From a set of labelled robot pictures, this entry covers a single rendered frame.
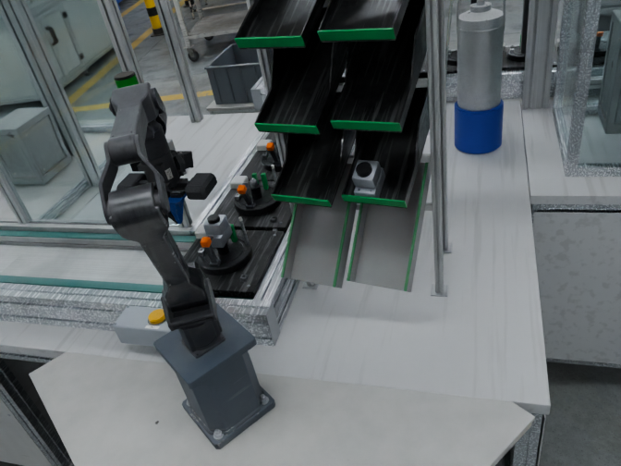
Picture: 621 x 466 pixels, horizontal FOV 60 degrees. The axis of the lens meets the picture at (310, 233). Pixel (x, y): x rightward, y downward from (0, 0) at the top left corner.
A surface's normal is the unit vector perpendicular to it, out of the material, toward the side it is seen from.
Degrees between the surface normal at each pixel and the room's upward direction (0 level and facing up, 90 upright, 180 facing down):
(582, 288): 90
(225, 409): 90
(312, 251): 45
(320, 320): 0
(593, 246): 90
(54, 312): 90
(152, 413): 0
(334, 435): 0
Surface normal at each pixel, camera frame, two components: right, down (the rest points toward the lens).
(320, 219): -0.40, -0.16
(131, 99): -0.12, -0.69
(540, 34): -0.25, 0.59
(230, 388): 0.63, 0.36
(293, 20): -0.32, -0.48
